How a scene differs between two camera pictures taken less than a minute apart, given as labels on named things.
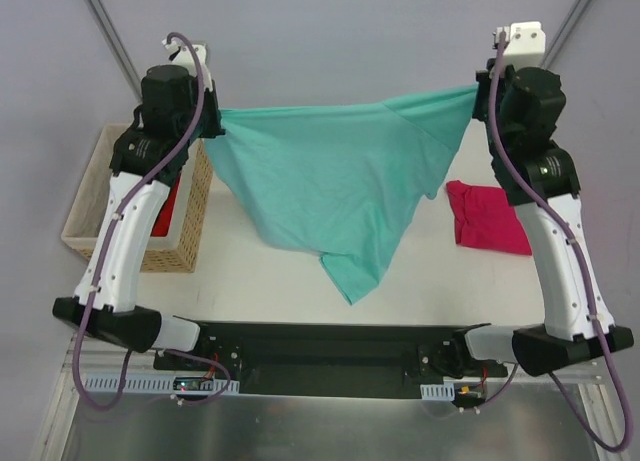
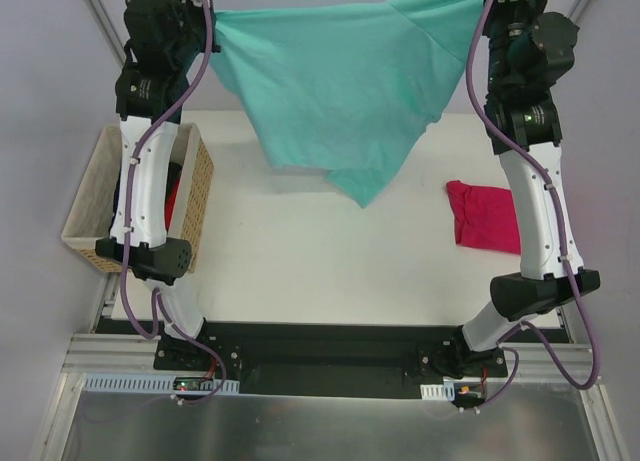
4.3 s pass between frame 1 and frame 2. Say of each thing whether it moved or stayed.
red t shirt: stayed
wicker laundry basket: stayed
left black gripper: moved
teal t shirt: moved
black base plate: stayed
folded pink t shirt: stayed
